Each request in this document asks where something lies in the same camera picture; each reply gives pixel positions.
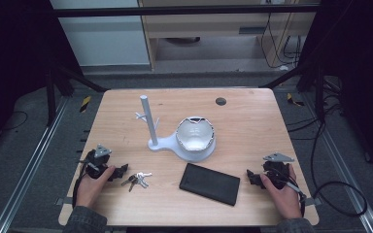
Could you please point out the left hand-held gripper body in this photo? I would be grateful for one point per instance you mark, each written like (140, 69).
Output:
(97, 163)

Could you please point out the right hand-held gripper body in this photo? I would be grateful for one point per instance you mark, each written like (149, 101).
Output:
(277, 170)

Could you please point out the bunch of silver keys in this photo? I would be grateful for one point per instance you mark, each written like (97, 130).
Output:
(138, 179)

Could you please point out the white key stand with hooks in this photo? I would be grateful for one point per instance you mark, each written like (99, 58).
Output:
(150, 129)

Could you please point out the white faceted bowl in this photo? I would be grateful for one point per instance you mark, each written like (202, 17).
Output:
(195, 136)

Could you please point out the person's left hand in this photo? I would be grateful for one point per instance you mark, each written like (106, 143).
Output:
(90, 189)

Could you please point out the person's right hand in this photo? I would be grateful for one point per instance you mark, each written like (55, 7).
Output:
(283, 200)

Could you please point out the yellow black striped tape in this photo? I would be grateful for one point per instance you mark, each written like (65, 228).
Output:
(84, 103)
(294, 100)

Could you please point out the black metal stand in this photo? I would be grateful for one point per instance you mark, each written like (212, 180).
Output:
(317, 93)
(51, 97)

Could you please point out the white cabinet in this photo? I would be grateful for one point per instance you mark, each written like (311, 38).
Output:
(102, 35)

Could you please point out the light wooden desk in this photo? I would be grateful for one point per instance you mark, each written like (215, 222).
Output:
(213, 24)

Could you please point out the grey metal table bracket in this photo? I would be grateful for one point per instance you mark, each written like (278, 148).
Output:
(62, 201)
(313, 201)

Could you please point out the aluminium floor rail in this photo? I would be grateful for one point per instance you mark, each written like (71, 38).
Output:
(345, 165)
(26, 165)

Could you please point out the black horizontal frame bar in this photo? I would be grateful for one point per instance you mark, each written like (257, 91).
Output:
(175, 11)

